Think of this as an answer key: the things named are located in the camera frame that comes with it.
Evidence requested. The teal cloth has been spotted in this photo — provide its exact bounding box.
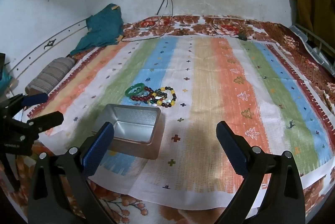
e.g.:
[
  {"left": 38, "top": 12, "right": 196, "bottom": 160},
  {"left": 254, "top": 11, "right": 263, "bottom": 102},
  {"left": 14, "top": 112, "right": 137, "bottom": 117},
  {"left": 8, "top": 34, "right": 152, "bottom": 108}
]
[{"left": 69, "top": 3, "right": 124, "bottom": 55}]

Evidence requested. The green jade bangle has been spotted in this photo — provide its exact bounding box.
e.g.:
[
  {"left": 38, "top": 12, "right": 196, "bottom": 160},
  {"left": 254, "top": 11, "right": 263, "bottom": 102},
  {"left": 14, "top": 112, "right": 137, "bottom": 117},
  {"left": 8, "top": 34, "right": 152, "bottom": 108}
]
[{"left": 125, "top": 82, "right": 146, "bottom": 98}]

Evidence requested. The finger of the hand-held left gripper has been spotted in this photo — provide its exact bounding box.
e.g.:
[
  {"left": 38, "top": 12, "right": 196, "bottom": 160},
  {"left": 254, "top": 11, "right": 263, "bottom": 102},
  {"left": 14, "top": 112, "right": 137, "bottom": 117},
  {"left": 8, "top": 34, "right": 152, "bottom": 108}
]
[
  {"left": 27, "top": 111, "right": 64, "bottom": 133},
  {"left": 4, "top": 93, "right": 49, "bottom": 113}
]

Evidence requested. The yellow and dark bead bracelet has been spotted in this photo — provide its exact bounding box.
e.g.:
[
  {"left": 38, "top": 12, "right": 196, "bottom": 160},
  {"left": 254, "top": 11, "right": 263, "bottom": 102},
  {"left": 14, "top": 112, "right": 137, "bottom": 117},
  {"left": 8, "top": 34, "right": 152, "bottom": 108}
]
[{"left": 153, "top": 86, "right": 177, "bottom": 108}]

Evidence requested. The teal object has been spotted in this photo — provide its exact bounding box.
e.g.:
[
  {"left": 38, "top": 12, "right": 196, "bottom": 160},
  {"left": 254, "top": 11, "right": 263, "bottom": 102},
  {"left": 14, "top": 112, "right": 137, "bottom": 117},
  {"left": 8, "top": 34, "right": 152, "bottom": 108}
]
[{"left": 0, "top": 53, "right": 14, "bottom": 90}]

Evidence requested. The grey plastic basket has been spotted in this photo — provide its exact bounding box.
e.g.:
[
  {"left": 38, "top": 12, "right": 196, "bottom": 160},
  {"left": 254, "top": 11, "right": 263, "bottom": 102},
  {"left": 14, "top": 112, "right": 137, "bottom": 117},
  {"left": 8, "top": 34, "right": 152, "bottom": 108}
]
[{"left": 289, "top": 25, "right": 335, "bottom": 70}]

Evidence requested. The striped colourful cloth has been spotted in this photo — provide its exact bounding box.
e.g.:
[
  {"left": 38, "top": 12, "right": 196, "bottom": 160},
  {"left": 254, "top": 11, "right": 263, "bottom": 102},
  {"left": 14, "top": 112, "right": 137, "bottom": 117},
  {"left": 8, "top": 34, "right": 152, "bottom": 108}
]
[{"left": 27, "top": 37, "right": 335, "bottom": 207}]

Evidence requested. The dark red bead bracelet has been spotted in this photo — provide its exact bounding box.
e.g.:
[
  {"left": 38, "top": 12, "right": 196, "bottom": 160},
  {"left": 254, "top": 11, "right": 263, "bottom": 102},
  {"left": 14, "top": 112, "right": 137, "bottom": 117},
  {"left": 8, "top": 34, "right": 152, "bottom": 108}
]
[{"left": 130, "top": 86, "right": 155, "bottom": 103}]

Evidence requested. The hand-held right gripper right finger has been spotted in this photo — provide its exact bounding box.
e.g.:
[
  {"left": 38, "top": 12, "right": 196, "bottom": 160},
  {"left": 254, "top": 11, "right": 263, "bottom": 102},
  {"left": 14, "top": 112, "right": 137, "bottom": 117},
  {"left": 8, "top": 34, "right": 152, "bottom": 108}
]
[{"left": 216, "top": 121, "right": 305, "bottom": 224}]

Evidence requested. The black cable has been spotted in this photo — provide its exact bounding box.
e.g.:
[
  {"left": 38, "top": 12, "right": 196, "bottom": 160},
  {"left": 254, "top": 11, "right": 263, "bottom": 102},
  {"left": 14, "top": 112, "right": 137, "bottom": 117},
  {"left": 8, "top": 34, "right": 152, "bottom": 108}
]
[{"left": 121, "top": 16, "right": 185, "bottom": 43}]

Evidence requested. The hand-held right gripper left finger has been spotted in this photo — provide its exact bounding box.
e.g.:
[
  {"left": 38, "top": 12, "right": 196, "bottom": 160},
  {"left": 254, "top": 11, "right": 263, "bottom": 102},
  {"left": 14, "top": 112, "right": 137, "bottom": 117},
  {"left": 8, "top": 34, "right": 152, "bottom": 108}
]
[{"left": 27, "top": 121, "right": 123, "bottom": 224}]

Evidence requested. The rolled striped grey pillow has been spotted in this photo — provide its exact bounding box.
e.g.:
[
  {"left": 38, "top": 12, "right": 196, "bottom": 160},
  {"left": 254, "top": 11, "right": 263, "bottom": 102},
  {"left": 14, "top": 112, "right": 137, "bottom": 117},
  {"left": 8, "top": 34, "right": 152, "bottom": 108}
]
[{"left": 25, "top": 57, "right": 76, "bottom": 96}]

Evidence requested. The rectangular silver metal tin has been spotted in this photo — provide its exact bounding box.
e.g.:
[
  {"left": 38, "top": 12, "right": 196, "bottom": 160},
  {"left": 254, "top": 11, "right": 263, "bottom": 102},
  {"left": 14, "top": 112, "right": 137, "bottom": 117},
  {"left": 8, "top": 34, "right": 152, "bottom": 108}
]
[{"left": 91, "top": 104, "right": 165, "bottom": 160}]

